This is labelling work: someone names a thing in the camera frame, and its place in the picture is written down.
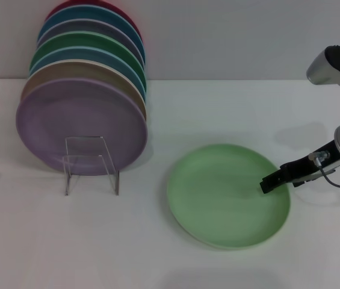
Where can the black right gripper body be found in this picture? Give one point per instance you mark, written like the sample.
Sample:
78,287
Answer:
302,168

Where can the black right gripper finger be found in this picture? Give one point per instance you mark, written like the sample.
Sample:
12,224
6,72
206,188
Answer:
273,182
299,183

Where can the light green plate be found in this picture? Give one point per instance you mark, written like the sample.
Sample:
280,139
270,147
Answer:
221,198

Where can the clear acrylic plate rack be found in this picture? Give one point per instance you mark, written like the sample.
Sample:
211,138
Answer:
109,164

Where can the purple plate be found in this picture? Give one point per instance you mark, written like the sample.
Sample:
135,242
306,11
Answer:
79,117

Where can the beige plate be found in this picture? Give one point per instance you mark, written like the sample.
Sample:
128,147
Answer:
76,70

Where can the light blue plate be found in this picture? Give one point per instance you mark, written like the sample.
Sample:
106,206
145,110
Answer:
76,54

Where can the dark green plate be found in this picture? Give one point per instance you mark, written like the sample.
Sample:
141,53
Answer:
79,39

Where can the grey lavender plate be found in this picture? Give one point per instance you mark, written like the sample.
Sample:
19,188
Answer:
82,25

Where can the teal blue plate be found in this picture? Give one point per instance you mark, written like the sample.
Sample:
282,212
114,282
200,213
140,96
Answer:
85,12

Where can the red plate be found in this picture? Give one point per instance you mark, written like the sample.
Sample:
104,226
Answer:
91,2

